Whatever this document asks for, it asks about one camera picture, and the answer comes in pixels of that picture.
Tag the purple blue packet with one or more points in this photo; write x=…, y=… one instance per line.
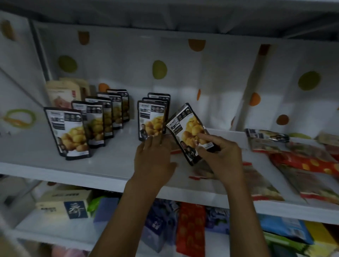
x=217, y=219

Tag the person's left hand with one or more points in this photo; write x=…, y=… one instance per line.
x=152, y=161

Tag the beige snack packet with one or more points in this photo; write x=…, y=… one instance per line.
x=80, y=84
x=59, y=92

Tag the white shelf unit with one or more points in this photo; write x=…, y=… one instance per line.
x=106, y=161

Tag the person's right hand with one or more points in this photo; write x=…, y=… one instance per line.
x=225, y=161

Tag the person's right forearm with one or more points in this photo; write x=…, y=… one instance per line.
x=245, y=219

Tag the cream box with blue label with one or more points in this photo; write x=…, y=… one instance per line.
x=63, y=203

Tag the person's left forearm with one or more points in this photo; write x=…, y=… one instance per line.
x=132, y=219

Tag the rows of black chestnut packets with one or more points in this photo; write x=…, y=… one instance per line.
x=71, y=132

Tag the red orange fruit packet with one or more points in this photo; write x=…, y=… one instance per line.
x=190, y=230

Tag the blue foil packet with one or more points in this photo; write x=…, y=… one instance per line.
x=286, y=229

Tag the blue printed packet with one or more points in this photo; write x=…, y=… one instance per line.
x=159, y=225

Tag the person's right thumb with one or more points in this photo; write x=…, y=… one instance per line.
x=204, y=153

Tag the person's left thumb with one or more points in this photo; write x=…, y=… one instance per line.
x=170, y=170

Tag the flat black snack bag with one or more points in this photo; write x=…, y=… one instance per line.
x=267, y=135

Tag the black chestnut snack pouch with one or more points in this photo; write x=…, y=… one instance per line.
x=185, y=129

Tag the red yellow-dotted packet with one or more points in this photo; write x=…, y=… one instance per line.
x=304, y=164

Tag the clear red-trimmed nut packet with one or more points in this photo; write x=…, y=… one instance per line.
x=259, y=182
x=315, y=185
x=286, y=149

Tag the pale beige packet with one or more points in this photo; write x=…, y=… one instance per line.
x=329, y=139

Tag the green yellow packet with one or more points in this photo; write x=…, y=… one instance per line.
x=291, y=249

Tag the pink packet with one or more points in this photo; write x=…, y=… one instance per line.
x=68, y=252

